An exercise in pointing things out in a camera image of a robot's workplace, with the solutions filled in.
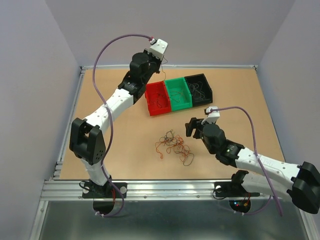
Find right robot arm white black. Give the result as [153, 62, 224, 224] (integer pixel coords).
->
[185, 117, 320, 214]

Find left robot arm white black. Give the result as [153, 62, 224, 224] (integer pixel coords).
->
[69, 48, 165, 197]

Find aluminium mounting rail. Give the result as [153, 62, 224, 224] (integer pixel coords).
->
[39, 177, 308, 201]

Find red plastic bin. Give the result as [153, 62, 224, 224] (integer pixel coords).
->
[144, 81, 172, 116]

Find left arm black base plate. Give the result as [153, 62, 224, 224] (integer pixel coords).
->
[79, 180, 121, 199]

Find green plastic bin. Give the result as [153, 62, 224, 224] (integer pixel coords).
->
[164, 77, 193, 112]

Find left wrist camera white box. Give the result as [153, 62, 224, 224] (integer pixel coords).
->
[148, 38, 168, 60]

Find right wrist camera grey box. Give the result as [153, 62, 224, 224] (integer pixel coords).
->
[201, 106, 220, 125]

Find orange grey black wires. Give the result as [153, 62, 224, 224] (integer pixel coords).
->
[154, 128, 195, 167]

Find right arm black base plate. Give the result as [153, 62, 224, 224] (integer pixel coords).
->
[213, 181, 261, 199]

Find grey wire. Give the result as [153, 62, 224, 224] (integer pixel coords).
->
[188, 80, 210, 101]

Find black plastic bin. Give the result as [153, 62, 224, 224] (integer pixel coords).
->
[184, 73, 213, 107]

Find aluminium table edge frame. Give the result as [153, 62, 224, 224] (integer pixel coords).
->
[30, 65, 265, 240]

